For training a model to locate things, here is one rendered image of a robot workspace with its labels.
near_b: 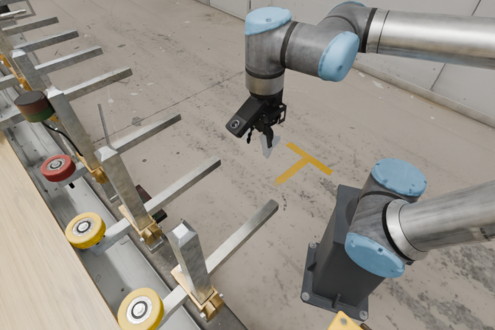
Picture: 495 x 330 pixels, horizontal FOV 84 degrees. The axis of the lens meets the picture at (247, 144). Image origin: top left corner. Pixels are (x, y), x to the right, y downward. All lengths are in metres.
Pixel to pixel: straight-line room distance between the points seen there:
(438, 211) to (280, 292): 1.03
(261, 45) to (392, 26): 0.25
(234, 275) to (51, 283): 1.02
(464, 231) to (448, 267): 1.22
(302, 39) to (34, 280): 0.72
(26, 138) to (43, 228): 0.85
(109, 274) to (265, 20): 0.85
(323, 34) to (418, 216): 0.46
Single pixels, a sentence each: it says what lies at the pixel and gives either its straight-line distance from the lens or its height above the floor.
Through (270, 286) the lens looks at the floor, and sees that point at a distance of 1.58.
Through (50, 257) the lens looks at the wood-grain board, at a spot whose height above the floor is 0.90.
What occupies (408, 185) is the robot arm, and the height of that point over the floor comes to 0.87.
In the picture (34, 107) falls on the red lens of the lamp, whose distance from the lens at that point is 0.78.
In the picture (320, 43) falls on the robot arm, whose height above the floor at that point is 1.29.
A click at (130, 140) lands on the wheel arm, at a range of 1.00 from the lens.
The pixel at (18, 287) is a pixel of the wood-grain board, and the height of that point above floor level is 0.90.
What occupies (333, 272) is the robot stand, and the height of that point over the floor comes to 0.33.
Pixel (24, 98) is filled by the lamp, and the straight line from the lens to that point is 0.81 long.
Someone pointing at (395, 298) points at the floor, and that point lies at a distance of 1.73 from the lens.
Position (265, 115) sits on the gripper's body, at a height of 1.08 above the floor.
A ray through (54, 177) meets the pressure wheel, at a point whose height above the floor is 0.89.
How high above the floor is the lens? 1.51
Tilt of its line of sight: 45 degrees down
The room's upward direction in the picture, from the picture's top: straight up
